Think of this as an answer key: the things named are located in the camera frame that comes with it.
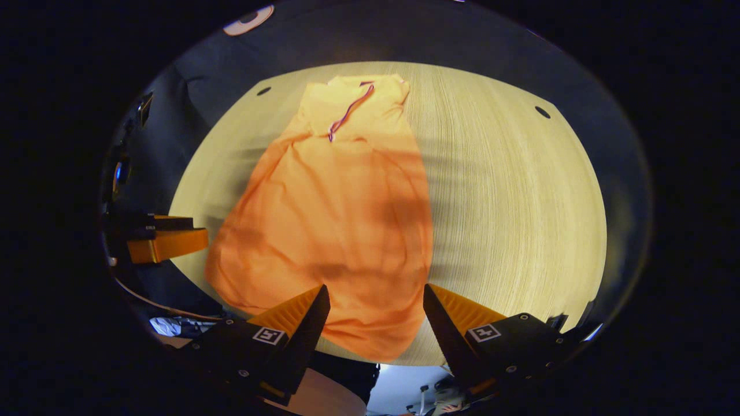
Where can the beige round object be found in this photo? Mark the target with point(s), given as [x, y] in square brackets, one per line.
[324, 396]

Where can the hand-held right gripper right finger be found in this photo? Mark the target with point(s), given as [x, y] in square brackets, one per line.
[448, 341]

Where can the orange T-shirt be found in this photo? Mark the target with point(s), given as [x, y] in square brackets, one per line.
[335, 231]

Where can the white crumpled cloth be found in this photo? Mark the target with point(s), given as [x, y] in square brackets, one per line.
[170, 326]

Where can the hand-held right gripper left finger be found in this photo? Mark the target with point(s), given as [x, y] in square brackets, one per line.
[303, 341]

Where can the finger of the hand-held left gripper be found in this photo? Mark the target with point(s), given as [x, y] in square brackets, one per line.
[170, 223]
[167, 245]

